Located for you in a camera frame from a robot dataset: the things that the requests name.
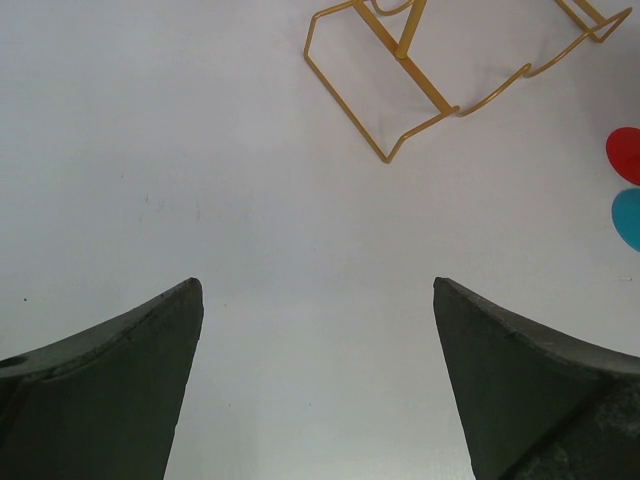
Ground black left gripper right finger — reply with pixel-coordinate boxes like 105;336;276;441
433;277;639;479

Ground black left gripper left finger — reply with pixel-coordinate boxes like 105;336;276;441
1;278;204;479

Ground blue wine glass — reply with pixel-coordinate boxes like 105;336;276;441
611;188;640;252

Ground red wine glass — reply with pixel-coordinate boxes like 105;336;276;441
606;127;640;186

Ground gold wire glass rack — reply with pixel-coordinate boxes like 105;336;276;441
302;1;633;164

